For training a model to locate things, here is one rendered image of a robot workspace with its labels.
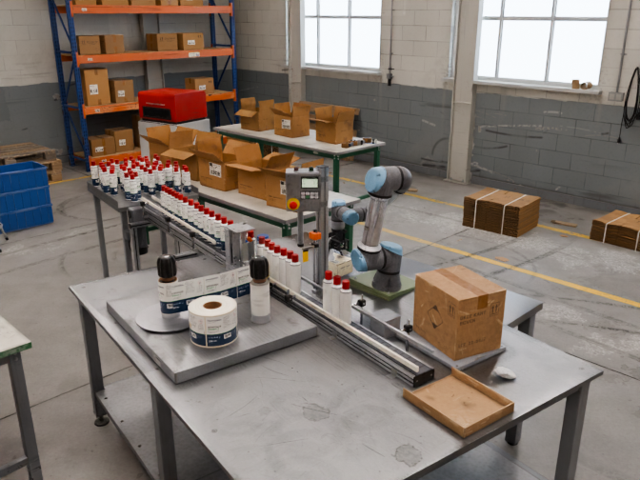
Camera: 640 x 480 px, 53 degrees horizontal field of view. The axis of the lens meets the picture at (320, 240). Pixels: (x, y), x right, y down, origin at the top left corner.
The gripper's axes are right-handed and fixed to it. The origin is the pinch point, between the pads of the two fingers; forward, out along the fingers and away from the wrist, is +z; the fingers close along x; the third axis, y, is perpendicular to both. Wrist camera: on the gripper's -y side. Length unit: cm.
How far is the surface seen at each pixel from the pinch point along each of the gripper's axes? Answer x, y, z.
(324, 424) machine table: -101, 92, 5
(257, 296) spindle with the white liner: -75, 25, -12
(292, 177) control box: -39, 10, -56
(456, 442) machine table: -77, 131, 4
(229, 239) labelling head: -51, -26, -19
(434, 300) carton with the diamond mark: -32, 87, -18
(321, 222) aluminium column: -29.8, 19.1, -34.2
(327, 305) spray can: -47, 41, -4
